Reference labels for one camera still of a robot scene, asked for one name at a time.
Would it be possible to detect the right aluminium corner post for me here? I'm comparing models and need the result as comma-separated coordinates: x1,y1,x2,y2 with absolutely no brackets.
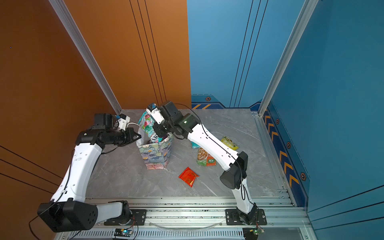
258,0,319,117

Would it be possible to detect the floral paper gift bag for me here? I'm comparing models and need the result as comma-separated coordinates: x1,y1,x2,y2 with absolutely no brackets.
136,135,174,170

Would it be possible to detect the aluminium front rail frame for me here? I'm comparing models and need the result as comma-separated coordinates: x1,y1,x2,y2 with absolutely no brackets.
53,196,319,240

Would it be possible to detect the green orange snack packet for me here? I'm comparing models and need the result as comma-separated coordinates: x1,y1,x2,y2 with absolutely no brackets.
197,148,217,167

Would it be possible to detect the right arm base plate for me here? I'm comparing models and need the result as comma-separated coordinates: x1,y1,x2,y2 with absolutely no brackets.
225,209,268,226

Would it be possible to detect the aluminium corner post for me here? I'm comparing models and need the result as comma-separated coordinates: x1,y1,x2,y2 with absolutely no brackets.
49,0,122,114
258,0,319,117

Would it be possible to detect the teal Fox's candy bag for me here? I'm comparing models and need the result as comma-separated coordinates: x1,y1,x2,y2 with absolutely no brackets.
138,112,163,143

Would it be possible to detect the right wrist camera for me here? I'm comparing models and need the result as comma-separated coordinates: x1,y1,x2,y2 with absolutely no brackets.
146,103,165,125

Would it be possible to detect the yellow snack packet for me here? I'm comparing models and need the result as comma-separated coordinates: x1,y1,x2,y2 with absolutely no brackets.
221,136,239,151

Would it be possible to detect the green circuit board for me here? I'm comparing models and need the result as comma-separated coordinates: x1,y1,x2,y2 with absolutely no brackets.
114,228,134,238
250,228,265,236

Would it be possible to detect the left green circuit board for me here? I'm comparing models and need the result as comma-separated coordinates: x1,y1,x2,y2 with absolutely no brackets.
114,228,134,238

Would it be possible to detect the right green circuit board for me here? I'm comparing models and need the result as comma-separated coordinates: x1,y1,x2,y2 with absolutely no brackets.
250,228,265,236

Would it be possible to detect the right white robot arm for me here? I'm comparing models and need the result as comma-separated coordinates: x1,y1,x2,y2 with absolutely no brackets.
146,101,259,225

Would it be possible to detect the teal snack packet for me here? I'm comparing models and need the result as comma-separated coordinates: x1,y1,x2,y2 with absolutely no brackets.
191,142,200,149

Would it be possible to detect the red small snack packet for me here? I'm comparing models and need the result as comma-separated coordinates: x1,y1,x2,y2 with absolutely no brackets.
179,167,199,188

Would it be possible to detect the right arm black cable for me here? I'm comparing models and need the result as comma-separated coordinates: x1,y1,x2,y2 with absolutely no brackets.
173,103,250,202

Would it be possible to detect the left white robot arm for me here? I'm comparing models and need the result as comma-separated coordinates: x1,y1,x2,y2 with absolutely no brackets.
38,128,141,233

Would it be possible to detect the left aluminium corner post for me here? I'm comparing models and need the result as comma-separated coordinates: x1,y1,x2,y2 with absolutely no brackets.
49,0,122,114

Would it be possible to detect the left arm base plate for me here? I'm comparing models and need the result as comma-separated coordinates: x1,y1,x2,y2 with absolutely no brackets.
104,209,147,227

